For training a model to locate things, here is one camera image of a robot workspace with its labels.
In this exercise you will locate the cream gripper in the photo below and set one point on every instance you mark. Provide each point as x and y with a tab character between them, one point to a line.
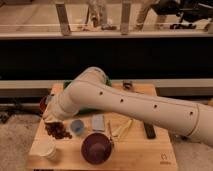
51	116

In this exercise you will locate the dark purple grape bunch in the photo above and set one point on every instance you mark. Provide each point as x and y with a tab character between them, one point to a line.
57	130

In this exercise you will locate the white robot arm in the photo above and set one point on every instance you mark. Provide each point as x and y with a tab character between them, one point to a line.
90	90

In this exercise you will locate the blue plastic cup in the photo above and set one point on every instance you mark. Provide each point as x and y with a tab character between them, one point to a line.
77	126

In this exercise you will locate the white paper cup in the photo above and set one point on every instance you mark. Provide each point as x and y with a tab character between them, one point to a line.
46	148

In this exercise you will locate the clear glass cup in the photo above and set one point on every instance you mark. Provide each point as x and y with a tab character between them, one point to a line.
98	122

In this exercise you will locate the light blue sponge block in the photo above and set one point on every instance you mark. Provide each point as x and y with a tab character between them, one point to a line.
48	99

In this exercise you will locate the dark maroon bowl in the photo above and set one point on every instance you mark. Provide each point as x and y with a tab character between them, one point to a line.
96	148

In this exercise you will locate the green plastic tray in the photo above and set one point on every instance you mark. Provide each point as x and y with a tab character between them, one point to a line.
85	110

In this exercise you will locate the black handled can opener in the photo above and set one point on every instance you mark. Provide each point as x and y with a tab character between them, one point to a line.
128	86

